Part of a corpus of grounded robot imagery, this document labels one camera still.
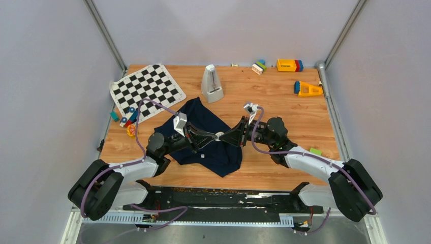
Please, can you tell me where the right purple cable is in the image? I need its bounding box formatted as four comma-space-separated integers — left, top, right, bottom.
250, 106, 377, 235

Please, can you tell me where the white metronome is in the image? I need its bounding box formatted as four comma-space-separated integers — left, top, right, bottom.
201, 65, 224, 103

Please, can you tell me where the blue red toy car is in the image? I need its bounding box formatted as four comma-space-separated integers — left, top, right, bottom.
119, 107, 137, 127

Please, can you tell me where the teal toy block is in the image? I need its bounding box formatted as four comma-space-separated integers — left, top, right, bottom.
110, 111, 120, 122

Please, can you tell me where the yellow toy block bin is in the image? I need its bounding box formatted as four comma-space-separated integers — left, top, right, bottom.
276, 59, 298, 72

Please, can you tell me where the red blue block pair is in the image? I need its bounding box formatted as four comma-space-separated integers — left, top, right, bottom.
295, 59, 304, 72

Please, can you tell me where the green toy block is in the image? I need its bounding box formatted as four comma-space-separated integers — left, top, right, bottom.
310, 147, 322, 156

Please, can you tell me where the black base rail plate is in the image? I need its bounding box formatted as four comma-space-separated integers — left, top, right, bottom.
139, 187, 323, 223

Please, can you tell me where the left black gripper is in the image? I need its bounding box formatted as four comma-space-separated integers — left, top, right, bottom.
162, 122, 218, 157

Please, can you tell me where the navy blue garment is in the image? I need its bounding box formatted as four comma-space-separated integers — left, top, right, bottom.
154, 97, 242, 177

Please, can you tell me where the black white checkerboard mat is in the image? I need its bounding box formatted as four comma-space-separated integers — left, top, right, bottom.
109, 64, 187, 127

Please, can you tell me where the yellow red toy piece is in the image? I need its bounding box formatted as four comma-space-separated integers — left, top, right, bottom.
127, 124, 137, 138

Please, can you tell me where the grey corner pipe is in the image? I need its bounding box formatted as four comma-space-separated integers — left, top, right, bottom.
316, 60, 345, 151

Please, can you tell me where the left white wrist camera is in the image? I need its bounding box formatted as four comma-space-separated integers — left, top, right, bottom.
173, 112, 188, 137

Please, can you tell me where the yellow blue toy wedge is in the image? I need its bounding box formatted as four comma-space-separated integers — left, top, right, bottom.
294, 81, 323, 98

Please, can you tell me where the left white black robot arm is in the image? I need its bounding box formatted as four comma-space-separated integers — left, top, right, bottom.
68, 122, 223, 220

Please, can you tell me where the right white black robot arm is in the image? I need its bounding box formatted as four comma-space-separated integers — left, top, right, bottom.
218, 117, 383, 222

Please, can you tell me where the purple cable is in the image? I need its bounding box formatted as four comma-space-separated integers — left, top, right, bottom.
80, 98, 189, 233
250, 106, 377, 235

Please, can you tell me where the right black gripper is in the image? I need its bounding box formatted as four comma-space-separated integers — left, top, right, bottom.
220, 116, 275, 147

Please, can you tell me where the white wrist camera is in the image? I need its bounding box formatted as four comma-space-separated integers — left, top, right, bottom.
173, 112, 188, 137
243, 102, 259, 125

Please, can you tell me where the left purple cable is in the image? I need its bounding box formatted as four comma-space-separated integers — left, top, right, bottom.
80, 98, 189, 233

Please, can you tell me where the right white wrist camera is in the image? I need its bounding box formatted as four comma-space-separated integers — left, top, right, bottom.
243, 102, 259, 125

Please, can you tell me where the white green blue block stack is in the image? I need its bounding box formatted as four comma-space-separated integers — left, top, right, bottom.
251, 59, 267, 75

